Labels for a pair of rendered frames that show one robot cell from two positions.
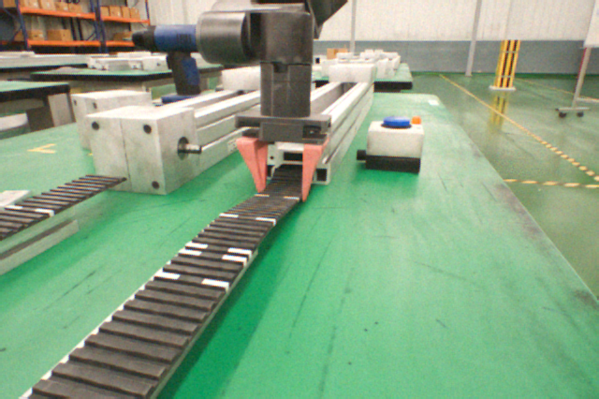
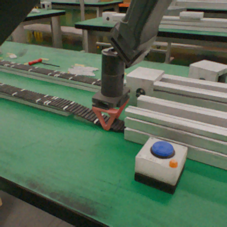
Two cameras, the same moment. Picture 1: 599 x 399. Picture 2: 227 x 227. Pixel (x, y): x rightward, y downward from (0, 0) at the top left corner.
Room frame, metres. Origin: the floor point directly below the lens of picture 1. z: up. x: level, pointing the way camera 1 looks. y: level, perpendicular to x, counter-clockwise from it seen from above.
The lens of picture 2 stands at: (0.59, -0.54, 1.13)
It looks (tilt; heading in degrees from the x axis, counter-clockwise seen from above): 29 degrees down; 104
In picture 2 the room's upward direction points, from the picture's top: straight up
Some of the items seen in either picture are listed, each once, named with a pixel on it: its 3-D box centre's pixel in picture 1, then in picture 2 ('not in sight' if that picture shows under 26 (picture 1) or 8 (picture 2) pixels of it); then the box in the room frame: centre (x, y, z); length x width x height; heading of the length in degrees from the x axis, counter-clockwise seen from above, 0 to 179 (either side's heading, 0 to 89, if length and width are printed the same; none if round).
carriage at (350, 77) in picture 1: (353, 78); not in sight; (1.13, -0.15, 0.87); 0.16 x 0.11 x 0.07; 166
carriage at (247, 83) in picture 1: (258, 83); not in sight; (0.93, 0.09, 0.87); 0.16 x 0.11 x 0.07; 166
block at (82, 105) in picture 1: (120, 121); (205, 79); (0.70, 0.32, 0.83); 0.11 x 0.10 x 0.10; 55
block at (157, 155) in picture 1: (155, 148); (143, 88); (0.50, 0.19, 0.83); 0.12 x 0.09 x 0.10; 76
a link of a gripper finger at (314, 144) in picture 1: (294, 161); (109, 112); (0.44, 0.01, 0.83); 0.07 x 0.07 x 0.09; 80
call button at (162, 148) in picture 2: (396, 124); (162, 149); (0.58, -0.15, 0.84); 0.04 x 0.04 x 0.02
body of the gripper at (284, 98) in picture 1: (285, 97); (112, 85); (0.44, 0.02, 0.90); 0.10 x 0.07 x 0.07; 80
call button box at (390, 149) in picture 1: (388, 144); (162, 160); (0.59, -0.14, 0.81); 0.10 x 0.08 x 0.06; 76
